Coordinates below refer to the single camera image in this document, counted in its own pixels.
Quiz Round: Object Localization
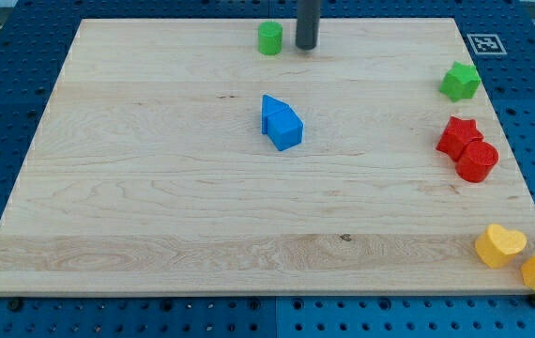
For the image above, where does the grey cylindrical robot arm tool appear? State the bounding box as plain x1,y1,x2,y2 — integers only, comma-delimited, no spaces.
295,0,321,51

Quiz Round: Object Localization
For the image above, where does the red star block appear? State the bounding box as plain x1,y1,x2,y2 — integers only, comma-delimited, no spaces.
436,116,484,161

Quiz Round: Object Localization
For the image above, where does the green star block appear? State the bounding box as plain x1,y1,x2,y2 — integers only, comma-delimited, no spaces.
439,61,482,101

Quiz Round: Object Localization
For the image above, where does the blue cube block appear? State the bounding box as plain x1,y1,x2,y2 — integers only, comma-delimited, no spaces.
262,108,304,151

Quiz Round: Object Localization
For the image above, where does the blue triangle block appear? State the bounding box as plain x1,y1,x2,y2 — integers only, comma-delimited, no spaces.
261,95,290,135

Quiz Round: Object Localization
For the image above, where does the wooden board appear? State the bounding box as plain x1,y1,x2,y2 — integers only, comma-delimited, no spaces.
0,18,535,297

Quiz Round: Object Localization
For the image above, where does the green cylinder block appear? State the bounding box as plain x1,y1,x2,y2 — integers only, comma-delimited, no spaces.
257,21,283,55

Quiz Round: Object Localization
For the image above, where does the red cylinder block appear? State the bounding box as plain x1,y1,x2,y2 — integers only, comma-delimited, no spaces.
455,141,499,183

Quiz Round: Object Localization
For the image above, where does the yellow heart block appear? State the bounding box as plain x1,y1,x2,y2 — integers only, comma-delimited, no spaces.
474,223,527,269

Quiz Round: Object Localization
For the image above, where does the white fiducial marker tag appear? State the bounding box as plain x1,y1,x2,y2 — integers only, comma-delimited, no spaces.
466,33,507,56

